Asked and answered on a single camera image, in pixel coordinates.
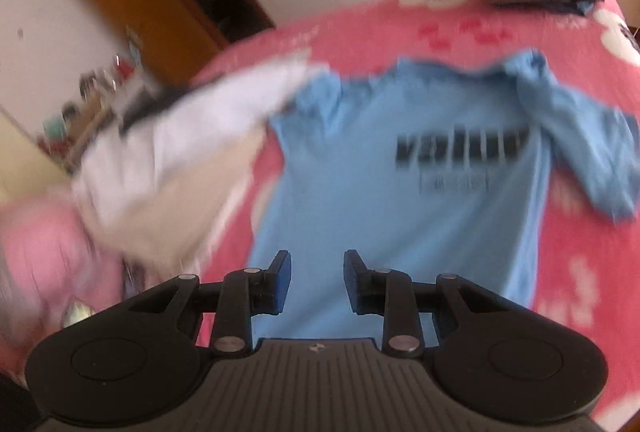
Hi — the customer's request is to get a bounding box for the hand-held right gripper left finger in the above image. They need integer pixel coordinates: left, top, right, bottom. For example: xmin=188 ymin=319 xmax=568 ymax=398
xmin=127 ymin=249 xmax=292 ymax=359

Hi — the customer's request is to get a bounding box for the cluster of jars and bottles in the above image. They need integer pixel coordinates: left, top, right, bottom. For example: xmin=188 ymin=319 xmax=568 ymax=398
xmin=42 ymin=54 xmax=166 ymax=158

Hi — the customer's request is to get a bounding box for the brown patterned folded garment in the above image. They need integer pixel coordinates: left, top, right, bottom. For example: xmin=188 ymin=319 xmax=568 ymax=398
xmin=482 ymin=0 xmax=596 ymax=17

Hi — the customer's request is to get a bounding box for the black garment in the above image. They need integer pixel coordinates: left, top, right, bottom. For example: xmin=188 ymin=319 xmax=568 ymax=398
xmin=117 ymin=82 xmax=196 ymax=133

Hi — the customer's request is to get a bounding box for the pink floral blanket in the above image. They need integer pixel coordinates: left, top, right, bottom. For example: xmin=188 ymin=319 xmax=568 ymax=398
xmin=0 ymin=0 xmax=640 ymax=432

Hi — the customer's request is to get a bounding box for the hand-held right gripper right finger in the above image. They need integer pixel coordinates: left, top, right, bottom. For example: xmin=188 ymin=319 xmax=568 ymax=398
xmin=343 ymin=249 xmax=511 ymax=358

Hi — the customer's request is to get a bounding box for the white shirt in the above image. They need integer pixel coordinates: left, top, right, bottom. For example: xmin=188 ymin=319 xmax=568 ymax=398
xmin=70 ymin=62 xmax=331 ymax=258

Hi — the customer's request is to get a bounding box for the light blue printed t-shirt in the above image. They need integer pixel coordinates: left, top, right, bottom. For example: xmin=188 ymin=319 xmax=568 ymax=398
xmin=247 ymin=49 xmax=640 ymax=343

